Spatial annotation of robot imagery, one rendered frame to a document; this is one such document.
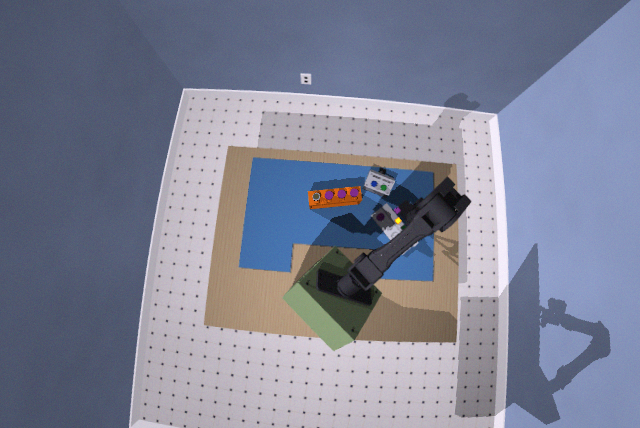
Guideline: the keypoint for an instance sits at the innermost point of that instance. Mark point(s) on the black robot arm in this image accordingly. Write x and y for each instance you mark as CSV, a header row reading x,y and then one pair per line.
x,y
431,218

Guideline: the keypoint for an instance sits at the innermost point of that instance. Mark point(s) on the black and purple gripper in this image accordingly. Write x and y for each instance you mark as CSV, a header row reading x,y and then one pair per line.
x,y
405,213

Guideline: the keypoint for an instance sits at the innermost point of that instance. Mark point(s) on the blue flat mat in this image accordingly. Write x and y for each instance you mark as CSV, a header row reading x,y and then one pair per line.
x,y
278,214

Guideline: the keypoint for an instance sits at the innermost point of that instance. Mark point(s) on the white control panel with green and blue buttons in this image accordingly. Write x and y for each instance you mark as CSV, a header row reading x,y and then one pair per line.
x,y
379,182

